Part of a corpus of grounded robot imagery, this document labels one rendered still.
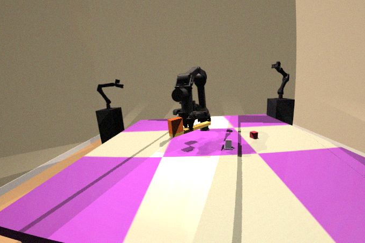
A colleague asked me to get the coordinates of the small red cube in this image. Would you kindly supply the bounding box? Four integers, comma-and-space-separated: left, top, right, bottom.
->
250, 131, 258, 139

